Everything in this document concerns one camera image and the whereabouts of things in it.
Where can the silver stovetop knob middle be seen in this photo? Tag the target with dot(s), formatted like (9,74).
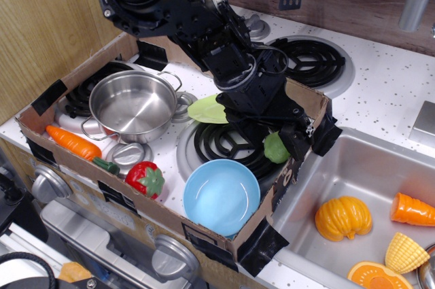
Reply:
(184,101)

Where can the grey faucet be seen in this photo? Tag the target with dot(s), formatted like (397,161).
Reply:
(412,15)

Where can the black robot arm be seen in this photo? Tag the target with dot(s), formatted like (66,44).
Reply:
(198,27)

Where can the silver pot rim corner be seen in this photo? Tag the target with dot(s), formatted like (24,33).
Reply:
(425,273)

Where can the silver oven knob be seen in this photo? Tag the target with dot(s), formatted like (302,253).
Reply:
(173,256)
(49,186)

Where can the front right stove burner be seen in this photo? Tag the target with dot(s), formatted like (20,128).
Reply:
(199,143)

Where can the cardboard fence box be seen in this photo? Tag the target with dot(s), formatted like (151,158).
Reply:
(96,190)

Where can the silver oven knob right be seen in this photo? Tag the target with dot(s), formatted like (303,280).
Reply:
(173,256)

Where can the blue plastic bowl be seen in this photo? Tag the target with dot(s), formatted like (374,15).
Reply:
(221,195)

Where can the silver sink basin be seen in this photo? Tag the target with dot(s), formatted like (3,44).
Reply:
(358,165)

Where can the front left stove burner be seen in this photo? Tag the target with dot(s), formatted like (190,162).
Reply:
(73,109)

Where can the silver stovetop knob back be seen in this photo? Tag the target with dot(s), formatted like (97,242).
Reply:
(258,28)

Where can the orange toy carrot piece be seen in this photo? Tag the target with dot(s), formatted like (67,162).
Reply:
(406,209)

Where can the orange toy fruit slice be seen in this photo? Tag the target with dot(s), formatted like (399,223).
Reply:
(375,275)

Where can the silver stovetop knob front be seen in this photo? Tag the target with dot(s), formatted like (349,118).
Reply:
(126,156)

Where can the red toy strawberry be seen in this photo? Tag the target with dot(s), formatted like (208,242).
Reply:
(146,178)

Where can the silver oven knob left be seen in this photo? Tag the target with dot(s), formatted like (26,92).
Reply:
(49,186)

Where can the silver oven door handle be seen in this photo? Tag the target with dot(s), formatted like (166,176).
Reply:
(128,266)

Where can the stainless steel pot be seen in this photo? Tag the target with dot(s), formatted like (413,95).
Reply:
(136,106)

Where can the silver stovetop knob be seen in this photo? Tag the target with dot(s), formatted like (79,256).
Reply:
(184,101)
(258,28)
(126,156)

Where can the yellow sponge piece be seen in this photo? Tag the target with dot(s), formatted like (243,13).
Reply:
(73,272)

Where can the green plastic plate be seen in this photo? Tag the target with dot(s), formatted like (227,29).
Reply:
(208,110)

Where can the stove burner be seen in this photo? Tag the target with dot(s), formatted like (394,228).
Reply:
(199,143)
(73,109)
(317,63)

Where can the yellow toy corn piece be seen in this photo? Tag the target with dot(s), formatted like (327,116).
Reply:
(404,255)

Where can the back right stove burner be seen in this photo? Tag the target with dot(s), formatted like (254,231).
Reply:
(317,63)

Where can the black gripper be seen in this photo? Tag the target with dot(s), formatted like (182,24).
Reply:
(252,90)

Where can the orange toy pumpkin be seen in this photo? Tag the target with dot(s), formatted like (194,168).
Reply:
(343,217)

